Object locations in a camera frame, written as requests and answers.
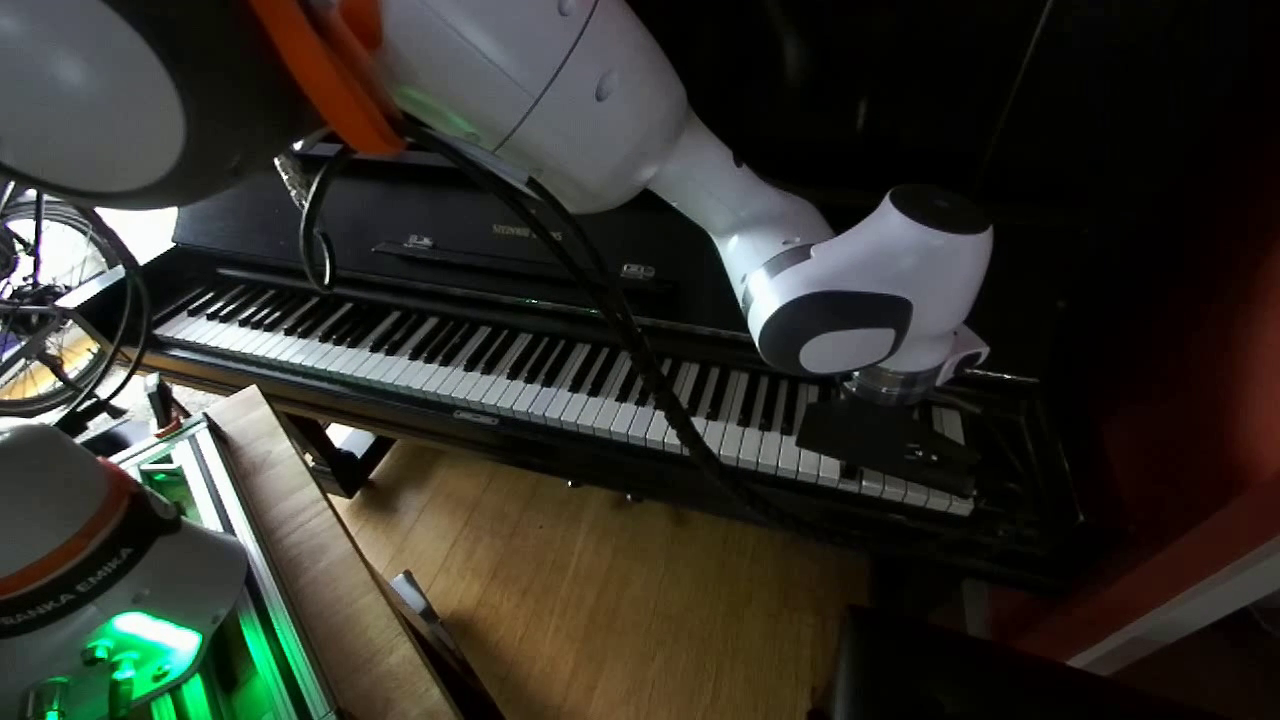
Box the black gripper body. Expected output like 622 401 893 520
798 377 990 494

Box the black digital piano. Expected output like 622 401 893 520
114 131 1113 592

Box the small grey block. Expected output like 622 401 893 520
390 568 444 623

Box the black stand foot bar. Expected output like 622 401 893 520
282 411 400 500

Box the wooden table board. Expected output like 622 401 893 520
195 384 468 720

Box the thick black cable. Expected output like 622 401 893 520
294 131 763 515

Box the thin black cable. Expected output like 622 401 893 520
0 186 155 420

